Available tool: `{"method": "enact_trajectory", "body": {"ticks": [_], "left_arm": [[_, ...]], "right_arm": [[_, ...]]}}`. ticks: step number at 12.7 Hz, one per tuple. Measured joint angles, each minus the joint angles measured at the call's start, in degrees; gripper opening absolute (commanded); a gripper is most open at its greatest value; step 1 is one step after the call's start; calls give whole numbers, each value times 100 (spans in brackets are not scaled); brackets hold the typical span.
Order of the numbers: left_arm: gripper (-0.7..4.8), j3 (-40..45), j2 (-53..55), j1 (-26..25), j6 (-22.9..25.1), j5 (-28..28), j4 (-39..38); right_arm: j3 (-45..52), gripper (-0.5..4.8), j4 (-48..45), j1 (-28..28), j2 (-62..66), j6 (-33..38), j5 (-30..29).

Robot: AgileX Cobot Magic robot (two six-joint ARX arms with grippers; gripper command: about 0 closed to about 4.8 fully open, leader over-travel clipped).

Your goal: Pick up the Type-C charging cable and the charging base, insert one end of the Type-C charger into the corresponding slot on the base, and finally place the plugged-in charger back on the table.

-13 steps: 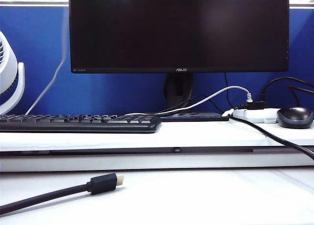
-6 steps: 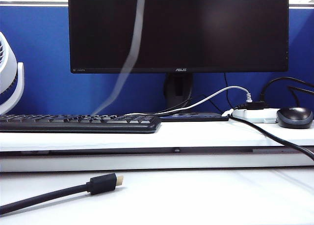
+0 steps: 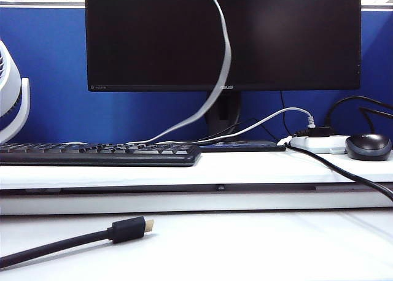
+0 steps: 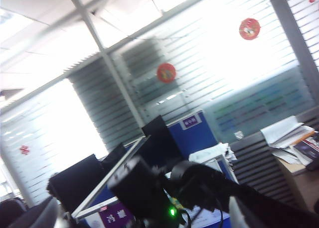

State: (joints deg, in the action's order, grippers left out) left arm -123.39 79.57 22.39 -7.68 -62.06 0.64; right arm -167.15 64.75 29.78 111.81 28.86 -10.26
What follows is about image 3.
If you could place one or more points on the black monitor stand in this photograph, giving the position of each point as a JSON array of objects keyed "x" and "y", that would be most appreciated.
[{"x": 227, "y": 115}]

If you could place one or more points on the blue office partition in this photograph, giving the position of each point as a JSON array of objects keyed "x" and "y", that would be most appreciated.
[{"x": 122, "y": 115}]

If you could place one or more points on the small white plug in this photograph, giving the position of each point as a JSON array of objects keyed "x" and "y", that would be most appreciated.
[{"x": 284, "y": 140}]

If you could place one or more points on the black keyboard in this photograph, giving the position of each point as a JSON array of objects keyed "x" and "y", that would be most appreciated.
[{"x": 92, "y": 158}]

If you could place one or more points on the white power strip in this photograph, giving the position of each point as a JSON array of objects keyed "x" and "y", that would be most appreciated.
[{"x": 316, "y": 144}]

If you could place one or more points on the black ASUS monitor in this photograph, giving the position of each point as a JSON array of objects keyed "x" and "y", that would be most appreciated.
[{"x": 291, "y": 41}]

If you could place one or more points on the black computer mouse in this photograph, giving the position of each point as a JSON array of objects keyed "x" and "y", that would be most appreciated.
[{"x": 368, "y": 149}]

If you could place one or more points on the white desk fan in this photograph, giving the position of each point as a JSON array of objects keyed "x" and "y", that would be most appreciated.
[{"x": 9, "y": 87}]

